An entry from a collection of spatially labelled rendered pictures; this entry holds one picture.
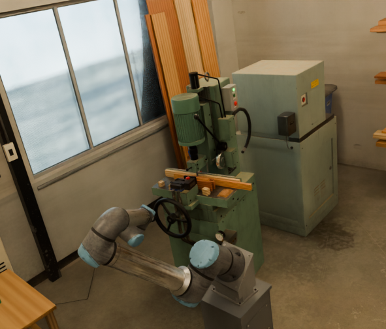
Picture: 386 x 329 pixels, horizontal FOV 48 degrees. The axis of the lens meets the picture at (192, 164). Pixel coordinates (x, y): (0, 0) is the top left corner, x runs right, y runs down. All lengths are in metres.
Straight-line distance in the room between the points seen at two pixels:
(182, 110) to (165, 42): 1.69
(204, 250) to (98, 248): 0.57
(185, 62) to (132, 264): 2.89
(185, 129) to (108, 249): 1.10
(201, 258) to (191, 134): 0.87
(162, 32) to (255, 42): 1.34
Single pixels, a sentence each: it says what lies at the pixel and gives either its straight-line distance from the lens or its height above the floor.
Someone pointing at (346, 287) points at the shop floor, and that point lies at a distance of 3.41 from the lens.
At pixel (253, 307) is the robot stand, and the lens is 2.50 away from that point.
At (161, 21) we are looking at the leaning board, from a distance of 4.30.
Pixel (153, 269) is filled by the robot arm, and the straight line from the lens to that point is 2.08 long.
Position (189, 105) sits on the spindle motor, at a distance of 2.69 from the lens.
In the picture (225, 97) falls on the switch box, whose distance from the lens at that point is 2.93.
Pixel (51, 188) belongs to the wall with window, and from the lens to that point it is 3.81.
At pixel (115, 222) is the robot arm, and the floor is 1.28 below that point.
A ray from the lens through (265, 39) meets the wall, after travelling 5.14.
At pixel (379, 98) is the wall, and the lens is 4.73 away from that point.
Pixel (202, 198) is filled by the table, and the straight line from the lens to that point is 2.79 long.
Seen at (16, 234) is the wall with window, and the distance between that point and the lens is 3.77.
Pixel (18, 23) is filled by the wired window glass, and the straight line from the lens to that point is 3.68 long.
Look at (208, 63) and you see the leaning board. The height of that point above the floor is 1.30.
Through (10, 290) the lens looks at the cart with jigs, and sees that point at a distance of 3.13.
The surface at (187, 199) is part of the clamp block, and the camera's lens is 2.73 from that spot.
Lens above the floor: 2.20
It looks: 23 degrees down
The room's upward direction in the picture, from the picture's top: 10 degrees counter-clockwise
